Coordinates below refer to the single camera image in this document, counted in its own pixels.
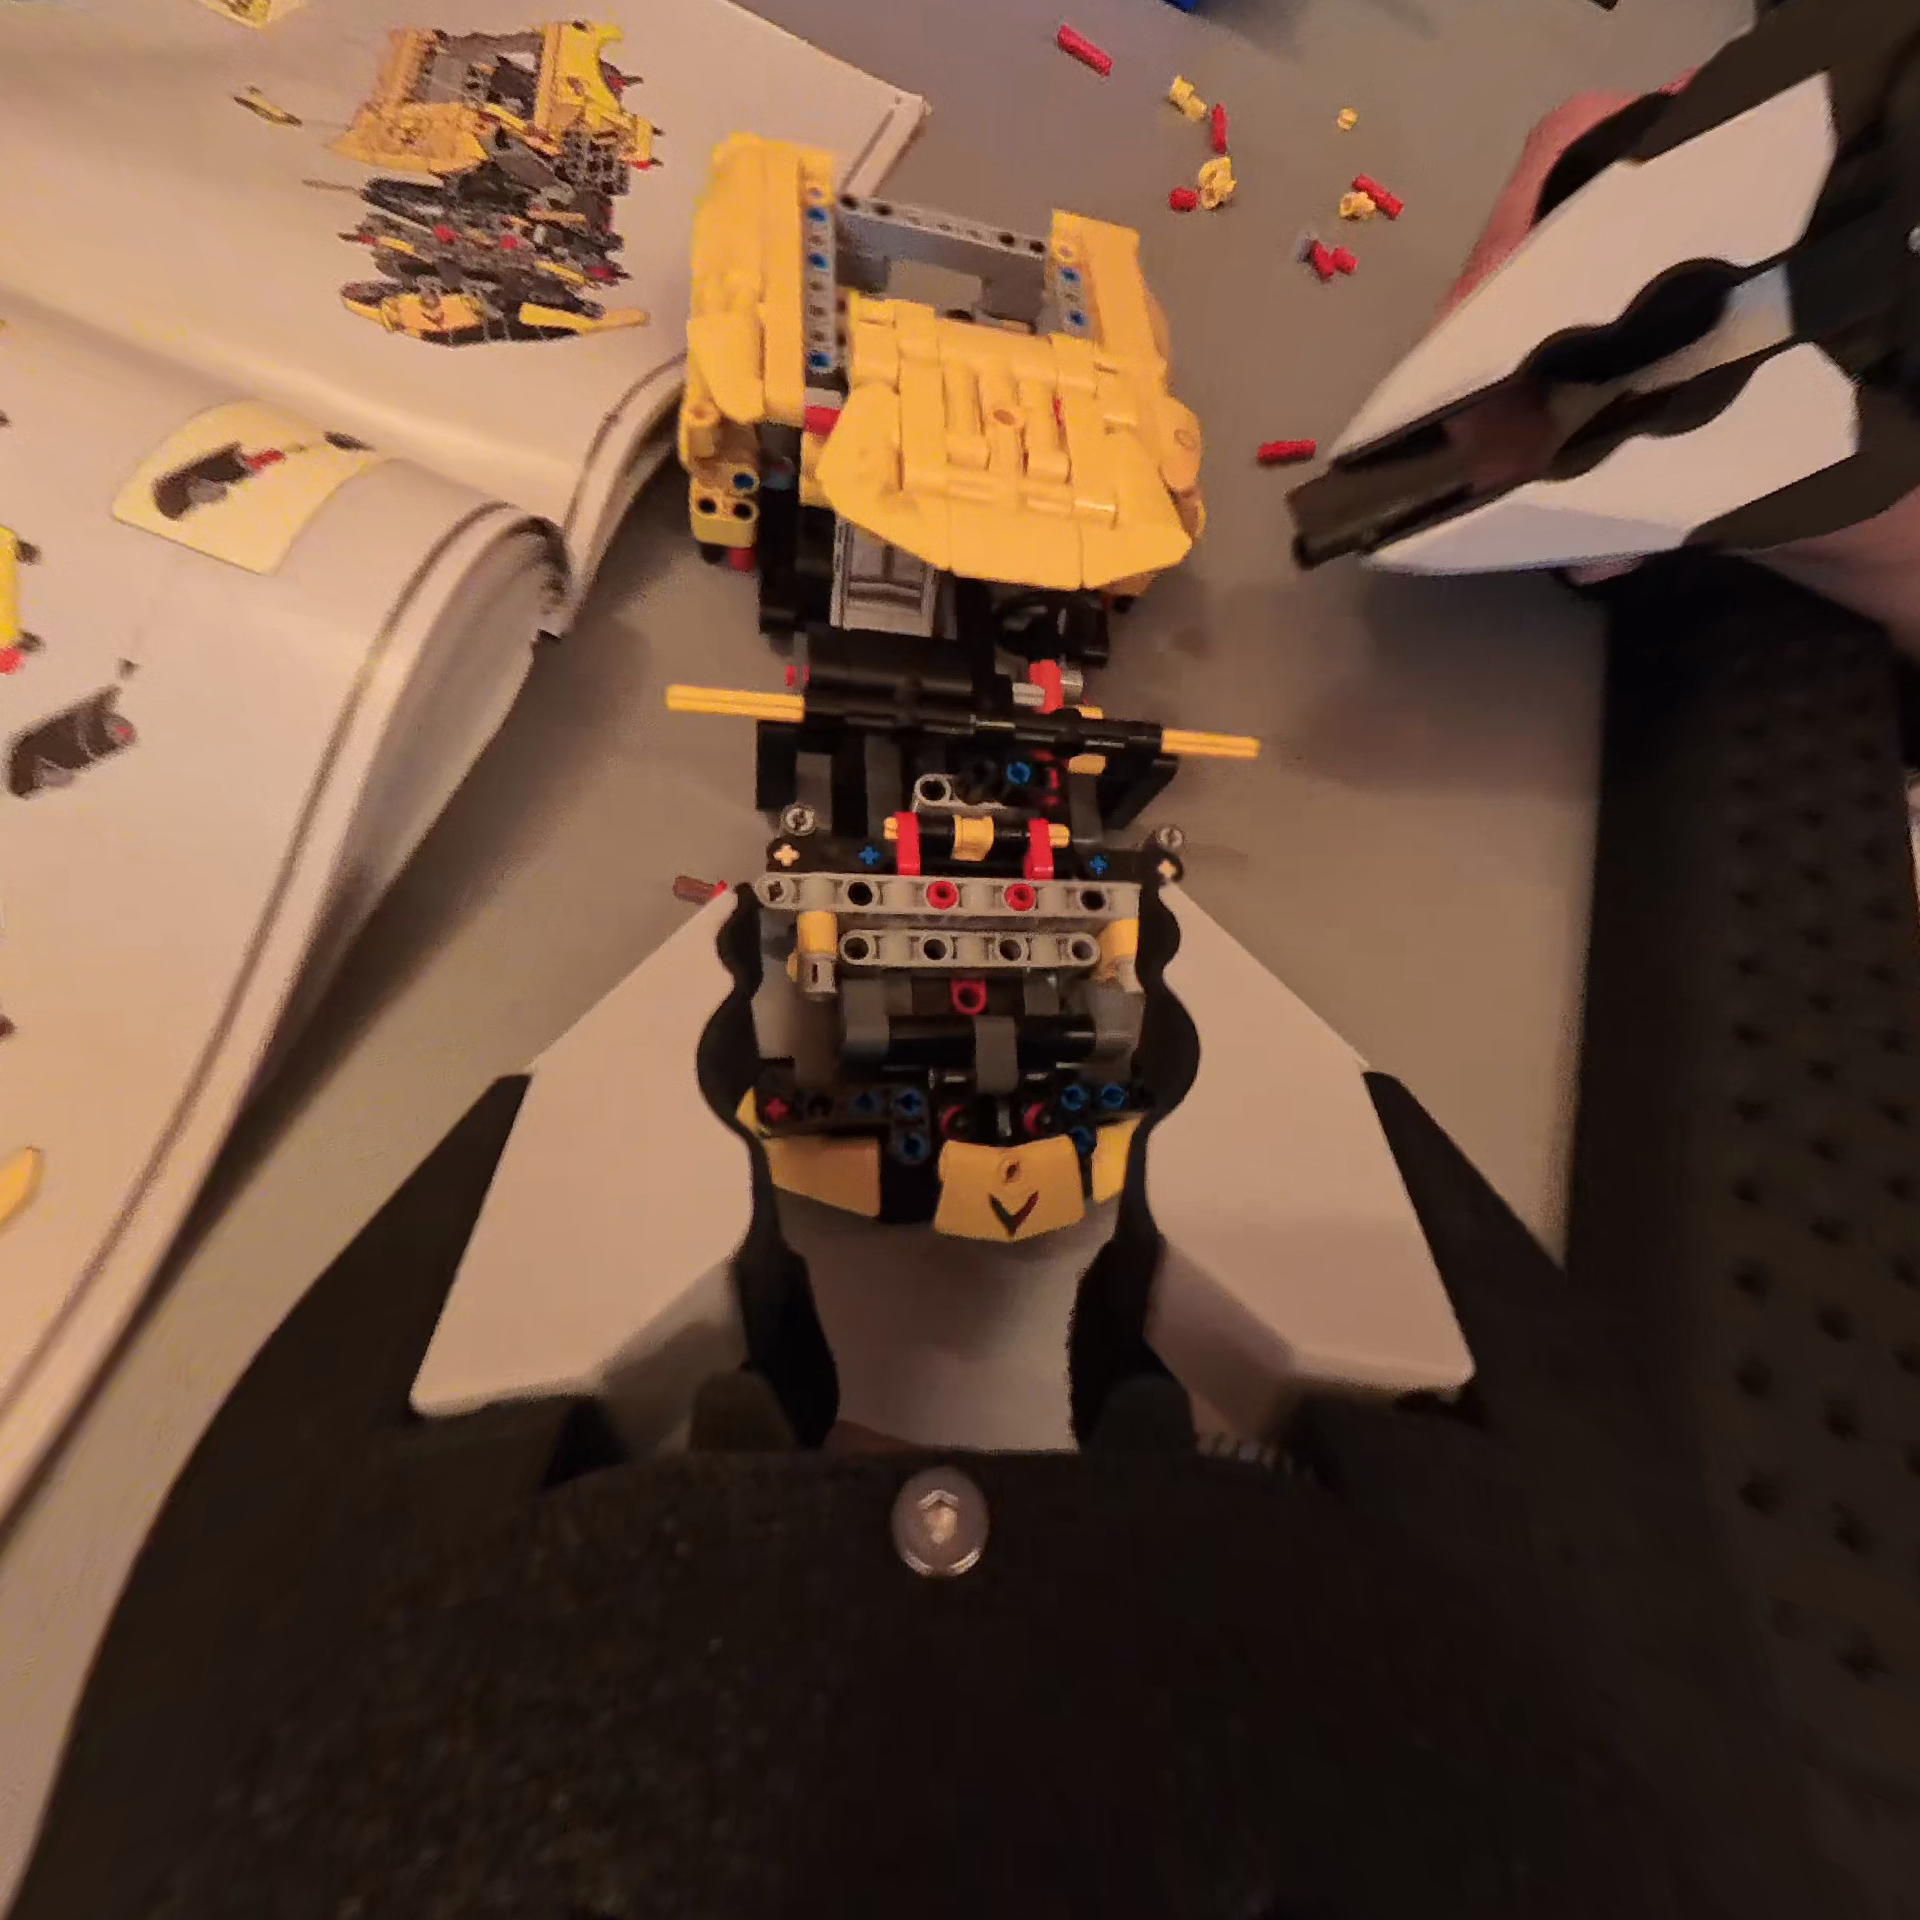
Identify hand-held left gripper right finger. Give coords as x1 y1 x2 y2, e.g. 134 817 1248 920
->
1067 882 1481 1453

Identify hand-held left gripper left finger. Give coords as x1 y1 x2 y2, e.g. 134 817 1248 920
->
407 882 841 1453

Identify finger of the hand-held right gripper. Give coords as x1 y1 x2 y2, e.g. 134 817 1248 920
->
1324 71 1845 466
1287 337 1865 584

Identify yellow toy brick car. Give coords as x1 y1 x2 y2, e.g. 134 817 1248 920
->
663 132 1261 1239

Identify grey desk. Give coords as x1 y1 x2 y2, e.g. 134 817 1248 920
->
0 0 1920 1697

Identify person's right hand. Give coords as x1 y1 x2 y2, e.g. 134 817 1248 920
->
1430 89 1665 324

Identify scattered small brick pieces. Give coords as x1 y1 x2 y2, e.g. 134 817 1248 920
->
1056 23 1403 466

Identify open instruction booklet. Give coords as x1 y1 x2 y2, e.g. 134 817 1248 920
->
0 0 927 1519

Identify black perforated mat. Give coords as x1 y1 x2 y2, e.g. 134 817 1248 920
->
1568 563 1920 1920

